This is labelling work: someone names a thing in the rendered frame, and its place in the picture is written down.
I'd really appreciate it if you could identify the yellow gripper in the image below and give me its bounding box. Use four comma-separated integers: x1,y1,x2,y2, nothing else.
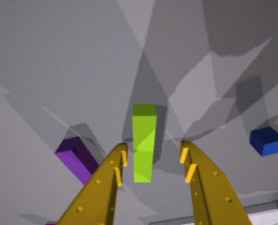
55,141,253,225

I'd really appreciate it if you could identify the lime green rod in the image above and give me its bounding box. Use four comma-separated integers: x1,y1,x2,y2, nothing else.
132,104,156,182

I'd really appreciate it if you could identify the purple rod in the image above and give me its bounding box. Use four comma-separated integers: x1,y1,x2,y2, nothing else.
54,136,99,185

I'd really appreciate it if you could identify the small blue cube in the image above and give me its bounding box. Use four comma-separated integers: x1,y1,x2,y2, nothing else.
249,127,278,157

